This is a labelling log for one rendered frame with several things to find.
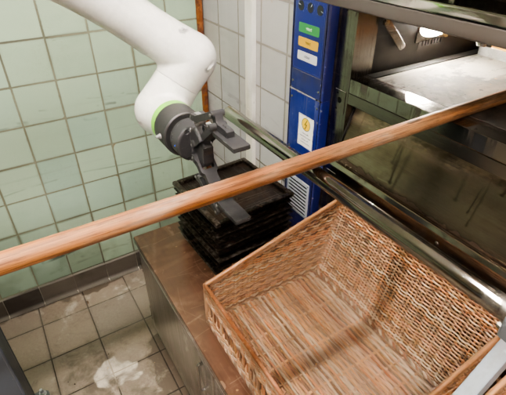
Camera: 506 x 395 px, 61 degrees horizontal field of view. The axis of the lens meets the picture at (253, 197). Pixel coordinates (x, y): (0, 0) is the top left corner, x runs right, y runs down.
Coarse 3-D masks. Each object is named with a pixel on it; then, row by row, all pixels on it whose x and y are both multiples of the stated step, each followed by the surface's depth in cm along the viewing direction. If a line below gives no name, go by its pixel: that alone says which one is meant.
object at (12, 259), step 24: (504, 96) 96; (432, 120) 86; (336, 144) 76; (360, 144) 78; (264, 168) 70; (288, 168) 71; (312, 168) 74; (192, 192) 64; (216, 192) 65; (240, 192) 68; (120, 216) 59; (144, 216) 60; (168, 216) 62; (48, 240) 55; (72, 240) 56; (96, 240) 58; (0, 264) 52; (24, 264) 54
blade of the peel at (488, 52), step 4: (480, 48) 130; (484, 48) 129; (488, 48) 128; (492, 48) 127; (480, 52) 130; (484, 52) 129; (488, 52) 128; (492, 52) 127; (496, 52) 126; (500, 52) 125; (504, 52) 124; (488, 56) 129; (492, 56) 128; (496, 56) 127; (500, 56) 126; (504, 56) 125; (500, 60) 126; (504, 60) 125
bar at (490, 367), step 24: (240, 120) 94; (264, 144) 87; (336, 192) 71; (360, 216) 68; (384, 216) 64; (408, 240) 61; (432, 264) 58; (456, 264) 56; (480, 288) 53; (504, 312) 50; (504, 336) 50; (504, 360) 50; (480, 384) 50
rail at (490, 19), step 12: (372, 0) 82; (384, 0) 79; (396, 0) 77; (408, 0) 75; (420, 0) 73; (432, 0) 71; (432, 12) 72; (444, 12) 70; (456, 12) 68; (468, 12) 66; (480, 12) 65; (492, 12) 64; (492, 24) 64; (504, 24) 62
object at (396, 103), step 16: (352, 80) 113; (368, 80) 112; (368, 96) 110; (384, 96) 105; (400, 96) 103; (416, 96) 103; (400, 112) 102; (416, 112) 98; (432, 112) 95; (432, 128) 96; (448, 128) 92; (464, 128) 89; (480, 128) 88; (496, 128) 88; (464, 144) 90; (480, 144) 87; (496, 144) 84; (496, 160) 85
